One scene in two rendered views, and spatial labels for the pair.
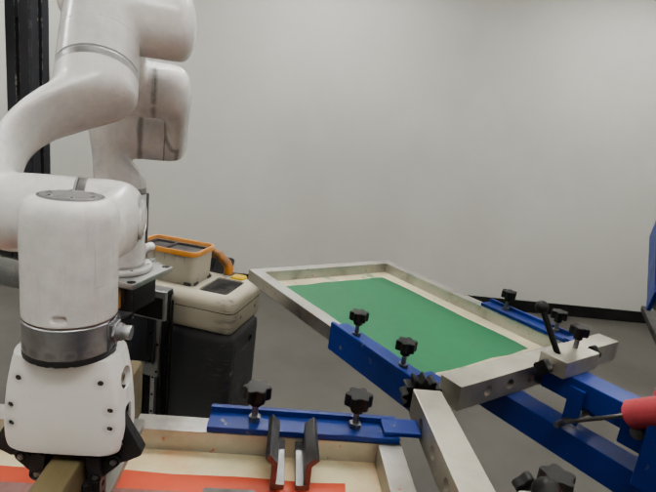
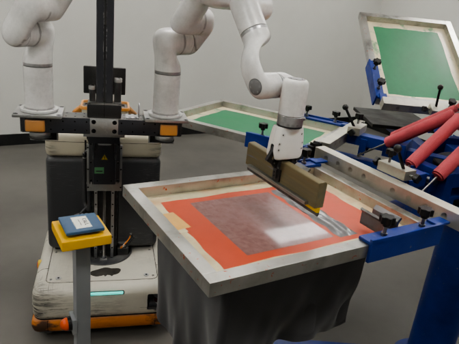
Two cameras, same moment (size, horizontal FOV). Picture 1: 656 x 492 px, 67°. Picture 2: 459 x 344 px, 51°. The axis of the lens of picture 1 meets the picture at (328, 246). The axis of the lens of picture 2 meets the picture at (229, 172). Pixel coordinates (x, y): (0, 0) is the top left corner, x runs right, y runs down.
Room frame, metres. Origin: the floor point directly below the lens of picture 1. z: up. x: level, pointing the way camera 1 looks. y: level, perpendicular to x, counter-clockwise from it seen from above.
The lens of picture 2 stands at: (-0.74, 0.97, 1.58)
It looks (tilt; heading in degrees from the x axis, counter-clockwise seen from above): 20 degrees down; 333
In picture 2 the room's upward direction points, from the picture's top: 6 degrees clockwise
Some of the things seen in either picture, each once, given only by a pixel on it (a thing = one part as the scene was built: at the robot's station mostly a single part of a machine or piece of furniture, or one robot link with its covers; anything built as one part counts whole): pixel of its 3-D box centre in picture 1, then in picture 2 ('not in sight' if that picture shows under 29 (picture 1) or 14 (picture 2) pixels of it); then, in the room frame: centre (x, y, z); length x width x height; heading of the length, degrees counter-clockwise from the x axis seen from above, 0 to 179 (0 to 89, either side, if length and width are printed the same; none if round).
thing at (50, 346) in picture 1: (79, 328); (291, 119); (0.40, 0.21, 1.26); 0.09 x 0.07 x 0.03; 96
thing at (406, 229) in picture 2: not in sight; (401, 239); (0.14, -0.05, 0.98); 0.30 x 0.05 x 0.07; 95
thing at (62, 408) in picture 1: (70, 389); (287, 139); (0.40, 0.21, 1.20); 0.10 x 0.08 x 0.11; 96
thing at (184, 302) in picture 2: not in sight; (186, 297); (0.37, 0.50, 0.74); 0.45 x 0.03 x 0.43; 5
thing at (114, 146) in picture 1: (126, 148); (171, 50); (0.94, 0.40, 1.37); 0.13 x 0.10 x 0.16; 110
